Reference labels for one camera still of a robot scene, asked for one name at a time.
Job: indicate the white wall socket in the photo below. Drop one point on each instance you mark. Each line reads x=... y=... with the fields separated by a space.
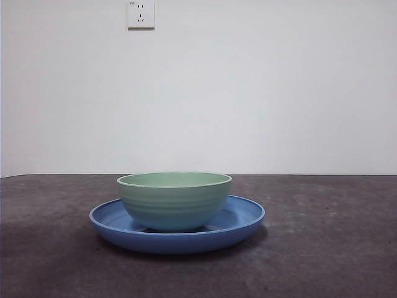
x=140 y=15

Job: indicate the blue plate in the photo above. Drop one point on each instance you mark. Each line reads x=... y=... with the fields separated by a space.
x=173 y=243

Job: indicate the green ribbed bowl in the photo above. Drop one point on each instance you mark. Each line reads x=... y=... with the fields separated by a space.
x=173 y=208

